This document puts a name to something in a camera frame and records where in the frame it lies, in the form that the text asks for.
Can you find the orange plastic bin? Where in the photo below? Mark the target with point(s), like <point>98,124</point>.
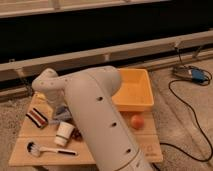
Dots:
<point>135,93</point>

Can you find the blue crumpled cloth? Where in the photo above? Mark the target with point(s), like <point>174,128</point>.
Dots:
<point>62,114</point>

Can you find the white dish brush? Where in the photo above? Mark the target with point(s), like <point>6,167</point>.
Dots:
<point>36,150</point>

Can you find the wooden folding table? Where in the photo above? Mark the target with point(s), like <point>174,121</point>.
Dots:
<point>146,137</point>

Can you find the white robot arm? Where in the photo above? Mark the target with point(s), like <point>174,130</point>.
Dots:
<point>88,94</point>

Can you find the white paper cup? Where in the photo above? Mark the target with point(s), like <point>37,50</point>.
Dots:
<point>63,133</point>

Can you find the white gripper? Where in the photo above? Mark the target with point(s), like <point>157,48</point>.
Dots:
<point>56,100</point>

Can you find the blue power adapter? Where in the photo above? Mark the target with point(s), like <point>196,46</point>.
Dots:
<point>189,73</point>

